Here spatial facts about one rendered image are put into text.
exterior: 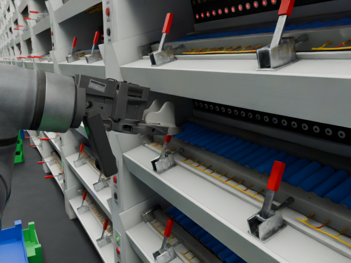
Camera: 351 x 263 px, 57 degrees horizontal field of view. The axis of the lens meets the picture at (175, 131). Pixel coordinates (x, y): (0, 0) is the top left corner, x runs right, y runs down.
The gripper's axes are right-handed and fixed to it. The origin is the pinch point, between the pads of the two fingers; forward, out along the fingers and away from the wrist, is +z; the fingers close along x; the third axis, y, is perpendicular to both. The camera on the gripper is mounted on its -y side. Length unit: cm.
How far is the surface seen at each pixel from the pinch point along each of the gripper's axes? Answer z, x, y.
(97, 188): 1.8, 42.4, -26.3
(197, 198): -2.3, -13.8, -8.1
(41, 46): -5, 156, 21
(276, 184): -1.8, -27.2, -1.4
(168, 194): -2.1, -5.2, -10.8
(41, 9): -8, 156, 41
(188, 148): 2.4, -1.8, -2.7
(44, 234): -4, 79, -59
